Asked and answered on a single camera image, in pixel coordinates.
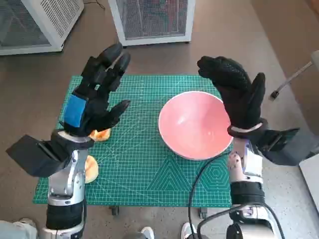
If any white cabinet with mesh front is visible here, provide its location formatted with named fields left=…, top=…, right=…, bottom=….
left=107, top=0, right=196, bottom=47

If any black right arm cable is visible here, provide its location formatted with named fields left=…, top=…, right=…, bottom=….
left=188, top=149, right=232, bottom=239
left=196, top=204, right=286, bottom=239

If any white cabinet with perforated side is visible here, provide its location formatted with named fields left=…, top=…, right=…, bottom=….
left=0, top=0, right=85, bottom=56

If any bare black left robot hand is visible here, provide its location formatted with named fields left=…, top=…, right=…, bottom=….
left=57, top=42, right=132, bottom=140

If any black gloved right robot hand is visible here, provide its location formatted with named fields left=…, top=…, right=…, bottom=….
left=197, top=55, right=267, bottom=130

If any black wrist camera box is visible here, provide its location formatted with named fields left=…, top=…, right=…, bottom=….
left=5, top=134, right=75, bottom=178
left=254, top=127, right=312, bottom=167

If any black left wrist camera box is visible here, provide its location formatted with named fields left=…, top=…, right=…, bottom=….
left=5, top=134, right=75, bottom=178

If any toy bread bun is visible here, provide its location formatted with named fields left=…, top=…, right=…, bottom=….
left=89, top=128, right=112, bottom=142
left=84, top=155, right=99, bottom=184

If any green cutting mat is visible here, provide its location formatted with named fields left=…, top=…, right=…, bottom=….
left=33, top=74, right=234, bottom=208

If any thin black floor cable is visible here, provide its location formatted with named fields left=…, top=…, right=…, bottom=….
left=83, top=0, right=105, bottom=10

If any pink bowl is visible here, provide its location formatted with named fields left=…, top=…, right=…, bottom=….
left=158, top=91, right=235, bottom=160

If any grey stand leg black foot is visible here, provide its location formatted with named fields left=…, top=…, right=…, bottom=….
left=270, top=49, right=319, bottom=99

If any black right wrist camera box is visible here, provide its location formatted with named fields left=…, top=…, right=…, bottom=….
left=254, top=127, right=312, bottom=167

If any person's foot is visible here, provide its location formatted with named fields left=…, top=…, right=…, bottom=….
left=141, top=226, right=155, bottom=239
left=180, top=222, right=197, bottom=239

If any white furniture panel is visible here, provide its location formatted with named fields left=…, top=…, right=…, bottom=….
left=299, top=154, right=319, bottom=200

